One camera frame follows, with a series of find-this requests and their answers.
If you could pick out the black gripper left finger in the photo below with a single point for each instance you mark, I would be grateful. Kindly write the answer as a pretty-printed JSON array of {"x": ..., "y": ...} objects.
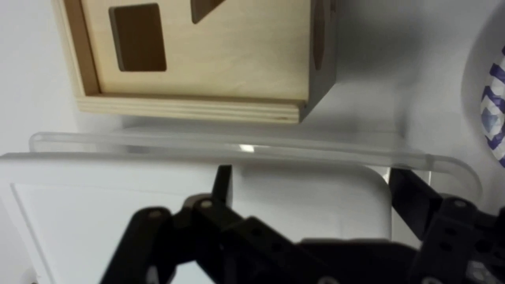
[{"x": 211, "y": 242}]

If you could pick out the wooden shape sorter box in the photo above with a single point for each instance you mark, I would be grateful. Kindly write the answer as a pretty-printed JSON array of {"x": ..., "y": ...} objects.
[{"x": 222, "y": 63}]

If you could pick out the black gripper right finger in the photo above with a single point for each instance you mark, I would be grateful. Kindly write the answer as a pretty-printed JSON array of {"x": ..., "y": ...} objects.
[{"x": 463, "y": 242}]

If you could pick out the translucent plastic container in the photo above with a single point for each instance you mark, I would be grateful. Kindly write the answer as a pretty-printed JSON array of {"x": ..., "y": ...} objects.
[{"x": 316, "y": 150}]

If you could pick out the white blue patterned bowl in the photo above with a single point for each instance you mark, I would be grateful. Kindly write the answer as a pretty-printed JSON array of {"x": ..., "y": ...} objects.
[{"x": 495, "y": 115}]

